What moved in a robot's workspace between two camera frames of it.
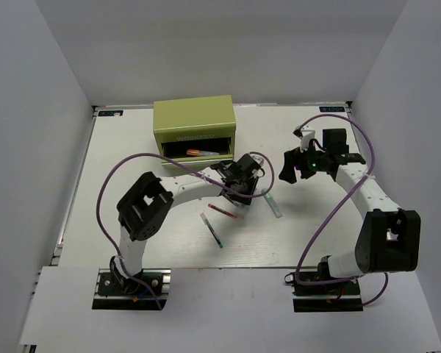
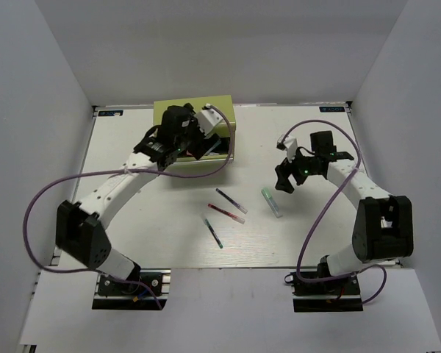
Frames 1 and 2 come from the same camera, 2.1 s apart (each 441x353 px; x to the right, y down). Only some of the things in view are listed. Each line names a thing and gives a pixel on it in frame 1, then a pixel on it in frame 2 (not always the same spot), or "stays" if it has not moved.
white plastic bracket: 308,133 to 290,144
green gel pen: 212,230 stays
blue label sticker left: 109,112 stays
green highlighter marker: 272,204 stays
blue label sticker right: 331,109 stays
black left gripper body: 248,186 to 192,140
